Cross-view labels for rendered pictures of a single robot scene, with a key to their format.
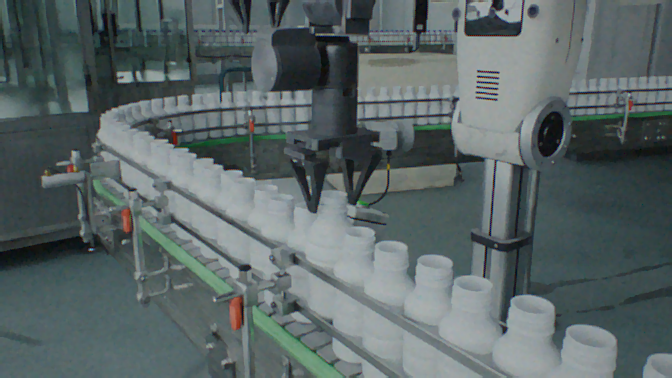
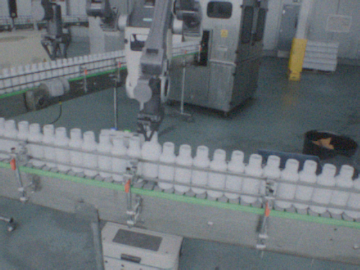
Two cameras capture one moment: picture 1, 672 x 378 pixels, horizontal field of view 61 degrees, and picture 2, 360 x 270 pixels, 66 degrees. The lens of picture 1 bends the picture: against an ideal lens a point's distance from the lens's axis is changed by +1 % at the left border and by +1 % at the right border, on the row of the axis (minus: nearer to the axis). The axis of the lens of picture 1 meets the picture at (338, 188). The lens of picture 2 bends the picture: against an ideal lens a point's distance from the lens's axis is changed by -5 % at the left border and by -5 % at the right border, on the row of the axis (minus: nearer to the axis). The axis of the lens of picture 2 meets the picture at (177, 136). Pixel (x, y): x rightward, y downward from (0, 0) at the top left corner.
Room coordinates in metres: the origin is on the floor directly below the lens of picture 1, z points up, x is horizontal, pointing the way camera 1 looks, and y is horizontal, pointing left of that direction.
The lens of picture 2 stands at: (-0.05, 0.55, 1.59)
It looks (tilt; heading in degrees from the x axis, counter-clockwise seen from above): 24 degrees down; 318
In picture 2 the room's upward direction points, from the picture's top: 3 degrees clockwise
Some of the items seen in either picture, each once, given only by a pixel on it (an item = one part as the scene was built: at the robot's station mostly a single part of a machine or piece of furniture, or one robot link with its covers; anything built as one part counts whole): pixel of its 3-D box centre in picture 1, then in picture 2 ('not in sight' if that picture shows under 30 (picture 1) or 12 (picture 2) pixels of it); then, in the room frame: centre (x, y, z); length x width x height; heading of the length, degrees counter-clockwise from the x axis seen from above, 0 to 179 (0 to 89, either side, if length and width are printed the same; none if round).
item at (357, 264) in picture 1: (357, 294); (167, 165); (0.63, -0.02, 1.08); 0.06 x 0.06 x 0.17
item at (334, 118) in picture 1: (334, 117); (152, 104); (0.69, 0.01, 1.29); 0.10 x 0.07 x 0.07; 127
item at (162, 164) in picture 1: (168, 184); (13, 141); (1.15, 0.36, 1.08); 0.06 x 0.06 x 0.17
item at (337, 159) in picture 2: not in sight; (321, 171); (0.74, -1.95, 0.32); 0.45 x 0.45 x 0.64
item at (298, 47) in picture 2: not in sight; (296, 58); (3.82, -7.13, 0.55); 0.40 x 0.40 x 1.10; 37
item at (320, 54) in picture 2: not in sight; (314, 54); (4.29, -9.28, 0.50); 1.24 x 1.03 x 1.00; 40
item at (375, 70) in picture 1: (390, 121); (13, 71); (5.13, -0.47, 0.59); 1.10 x 0.62 x 1.18; 109
